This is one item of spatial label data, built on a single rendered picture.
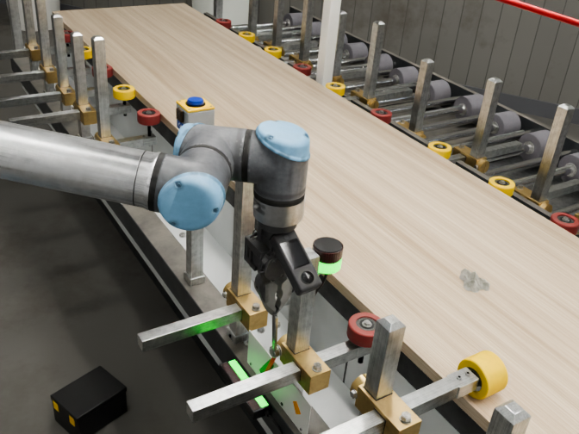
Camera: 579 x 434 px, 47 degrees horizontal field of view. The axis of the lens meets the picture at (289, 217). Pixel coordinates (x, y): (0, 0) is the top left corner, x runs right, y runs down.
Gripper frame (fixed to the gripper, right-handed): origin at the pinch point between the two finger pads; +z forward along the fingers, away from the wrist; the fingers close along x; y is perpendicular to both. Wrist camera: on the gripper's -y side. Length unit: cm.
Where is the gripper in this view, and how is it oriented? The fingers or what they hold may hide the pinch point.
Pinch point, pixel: (276, 311)
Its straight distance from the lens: 128.1
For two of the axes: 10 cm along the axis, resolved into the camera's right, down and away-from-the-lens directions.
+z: -0.8, 8.5, 5.2
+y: -5.3, -4.8, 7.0
